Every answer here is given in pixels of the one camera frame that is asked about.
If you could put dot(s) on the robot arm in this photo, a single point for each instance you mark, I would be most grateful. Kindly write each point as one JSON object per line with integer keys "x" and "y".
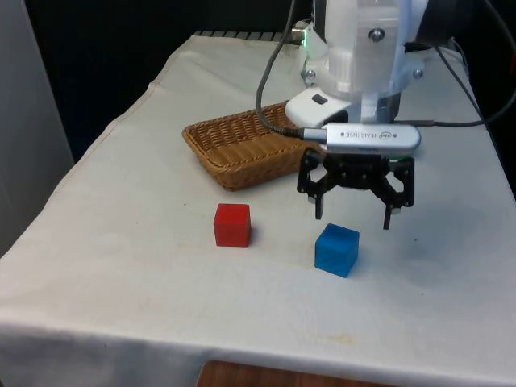
{"x": 363, "y": 52}

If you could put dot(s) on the grey panel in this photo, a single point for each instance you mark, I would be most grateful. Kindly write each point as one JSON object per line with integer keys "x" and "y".
{"x": 28, "y": 121}

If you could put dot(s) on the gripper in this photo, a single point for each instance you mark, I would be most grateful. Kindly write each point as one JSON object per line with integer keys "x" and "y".
{"x": 356, "y": 171}

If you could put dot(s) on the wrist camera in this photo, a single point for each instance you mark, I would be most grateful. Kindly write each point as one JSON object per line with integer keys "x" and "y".
{"x": 371, "y": 139}

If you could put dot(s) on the blue cube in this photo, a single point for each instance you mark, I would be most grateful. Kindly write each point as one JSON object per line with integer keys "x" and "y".
{"x": 336, "y": 252}

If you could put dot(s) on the wicker basket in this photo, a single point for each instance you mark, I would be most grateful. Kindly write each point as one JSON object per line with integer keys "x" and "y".
{"x": 234, "y": 141}

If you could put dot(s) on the red cube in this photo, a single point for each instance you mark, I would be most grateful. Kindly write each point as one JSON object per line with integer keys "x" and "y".
{"x": 231, "y": 225}

